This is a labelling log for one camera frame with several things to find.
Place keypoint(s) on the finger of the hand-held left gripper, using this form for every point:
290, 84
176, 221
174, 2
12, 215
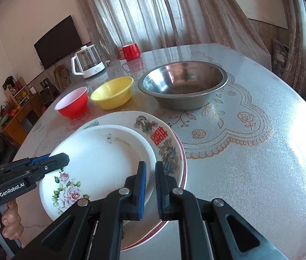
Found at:
58, 159

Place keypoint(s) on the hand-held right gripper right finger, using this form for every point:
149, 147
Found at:
159, 200

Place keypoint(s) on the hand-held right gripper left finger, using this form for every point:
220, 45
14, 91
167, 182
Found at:
143, 195

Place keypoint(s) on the pink rim floral plate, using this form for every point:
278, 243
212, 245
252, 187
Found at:
185, 165

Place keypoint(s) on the white rose print plate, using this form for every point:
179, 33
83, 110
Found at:
101, 157

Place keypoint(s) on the red plastic bowl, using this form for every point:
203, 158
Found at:
73, 104

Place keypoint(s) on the white dragon print plate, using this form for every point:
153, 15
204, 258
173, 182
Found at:
163, 140

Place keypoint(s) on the yellow plastic bowl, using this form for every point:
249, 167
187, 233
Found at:
113, 93

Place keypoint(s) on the stainless steel bowl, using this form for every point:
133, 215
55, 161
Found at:
182, 86

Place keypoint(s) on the person's left hand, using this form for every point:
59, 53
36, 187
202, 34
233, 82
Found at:
12, 219

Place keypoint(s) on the wooden cabinet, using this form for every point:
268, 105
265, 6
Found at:
17, 119

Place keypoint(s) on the black speaker box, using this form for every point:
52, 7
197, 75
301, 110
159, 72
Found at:
45, 92

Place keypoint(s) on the shelf with ornaments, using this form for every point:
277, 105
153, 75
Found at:
17, 92

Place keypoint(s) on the wooden chair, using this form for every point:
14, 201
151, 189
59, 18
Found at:
60, 77

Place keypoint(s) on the white electric glass kettle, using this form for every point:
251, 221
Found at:
90, 65

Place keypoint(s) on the black flat television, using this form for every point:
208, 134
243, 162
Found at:
58, 42

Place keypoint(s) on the red mug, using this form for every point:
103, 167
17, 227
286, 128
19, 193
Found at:
130, 52

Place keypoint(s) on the wide beige sheer curtain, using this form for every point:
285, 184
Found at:
169, 13

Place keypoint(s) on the patterned cushion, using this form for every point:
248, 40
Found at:
279, 57

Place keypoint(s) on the narrow beige side curtain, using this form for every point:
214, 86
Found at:
295, 32

